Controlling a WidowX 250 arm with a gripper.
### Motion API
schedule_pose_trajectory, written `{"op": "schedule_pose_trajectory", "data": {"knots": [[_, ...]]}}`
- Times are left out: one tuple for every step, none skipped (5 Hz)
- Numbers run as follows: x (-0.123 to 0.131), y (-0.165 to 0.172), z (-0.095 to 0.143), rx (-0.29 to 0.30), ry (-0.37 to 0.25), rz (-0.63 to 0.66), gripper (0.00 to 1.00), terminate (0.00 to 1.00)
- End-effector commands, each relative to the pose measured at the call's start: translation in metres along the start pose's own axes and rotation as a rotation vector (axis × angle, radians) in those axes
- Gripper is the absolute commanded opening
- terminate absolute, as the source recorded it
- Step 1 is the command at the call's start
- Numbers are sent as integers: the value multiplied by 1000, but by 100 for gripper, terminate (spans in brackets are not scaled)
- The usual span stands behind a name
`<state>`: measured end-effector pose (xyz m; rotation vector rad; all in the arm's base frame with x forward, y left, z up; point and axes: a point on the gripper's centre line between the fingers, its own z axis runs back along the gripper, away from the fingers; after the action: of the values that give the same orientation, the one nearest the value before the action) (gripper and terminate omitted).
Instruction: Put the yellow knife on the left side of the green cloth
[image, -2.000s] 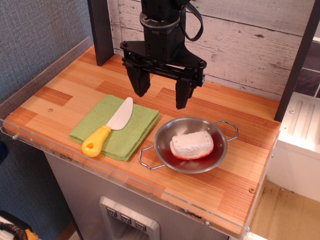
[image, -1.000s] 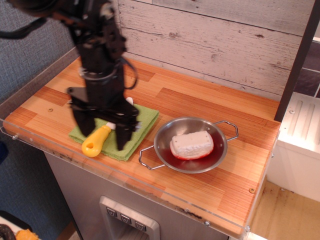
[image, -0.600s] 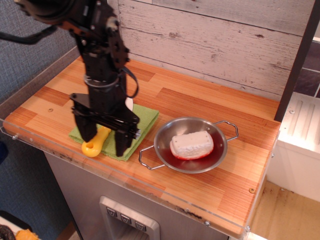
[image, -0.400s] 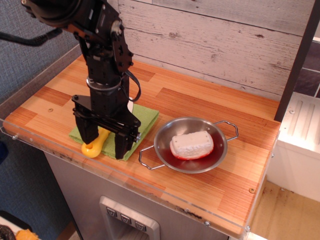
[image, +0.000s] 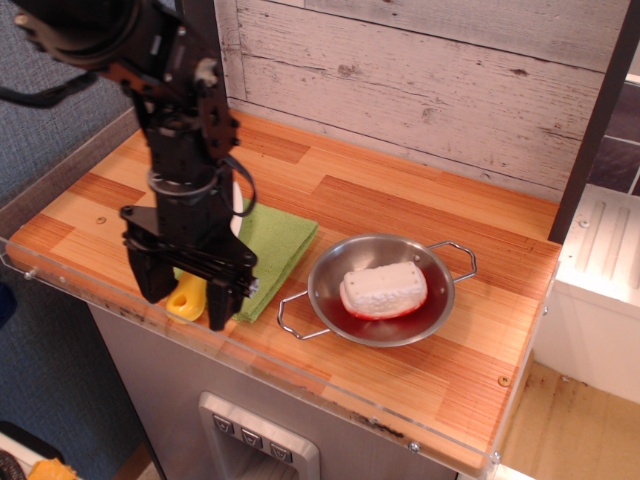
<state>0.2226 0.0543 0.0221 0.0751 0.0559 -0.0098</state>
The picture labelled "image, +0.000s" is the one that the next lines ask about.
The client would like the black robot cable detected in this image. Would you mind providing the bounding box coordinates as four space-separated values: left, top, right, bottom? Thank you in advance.
0 72 99 109

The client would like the orange object bottom left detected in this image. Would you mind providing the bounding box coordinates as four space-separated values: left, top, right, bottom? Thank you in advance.
27 458 79 480

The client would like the clear acrylic table guard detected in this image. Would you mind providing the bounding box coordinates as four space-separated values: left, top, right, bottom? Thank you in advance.
7 232 560 479

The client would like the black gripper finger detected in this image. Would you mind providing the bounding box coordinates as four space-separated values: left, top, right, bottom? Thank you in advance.
206 281 245 331
127 248 178 304

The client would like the yellow handled toy knife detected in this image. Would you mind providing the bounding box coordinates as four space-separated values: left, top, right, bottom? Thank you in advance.
165 182 251 324

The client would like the dark woven object bottom left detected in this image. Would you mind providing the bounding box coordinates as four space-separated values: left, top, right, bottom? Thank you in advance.
0 450 27 480

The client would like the white toy sink unit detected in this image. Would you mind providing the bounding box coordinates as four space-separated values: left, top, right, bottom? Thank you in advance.
533 185 639 402

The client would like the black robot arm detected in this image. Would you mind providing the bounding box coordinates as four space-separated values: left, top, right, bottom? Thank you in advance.
1 1 257 331

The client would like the silver metal bowl with handles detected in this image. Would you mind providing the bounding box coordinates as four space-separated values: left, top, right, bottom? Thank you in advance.
277 233 478 348

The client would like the white red toy food piece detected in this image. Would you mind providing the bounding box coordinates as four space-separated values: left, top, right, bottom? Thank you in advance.
339 262 428 320

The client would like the silver dispenser button panel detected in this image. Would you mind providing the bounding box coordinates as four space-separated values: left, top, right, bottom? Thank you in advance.
198 392 321 479

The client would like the dark right shelf post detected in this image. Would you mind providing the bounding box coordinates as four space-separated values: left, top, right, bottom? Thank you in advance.
548 0 639 244

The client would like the grey toy fridge cabinet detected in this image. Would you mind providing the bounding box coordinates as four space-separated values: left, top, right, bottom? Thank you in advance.
92 307 456 479

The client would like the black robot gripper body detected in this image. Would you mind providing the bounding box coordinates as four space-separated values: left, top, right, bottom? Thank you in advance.
120 180 257 298

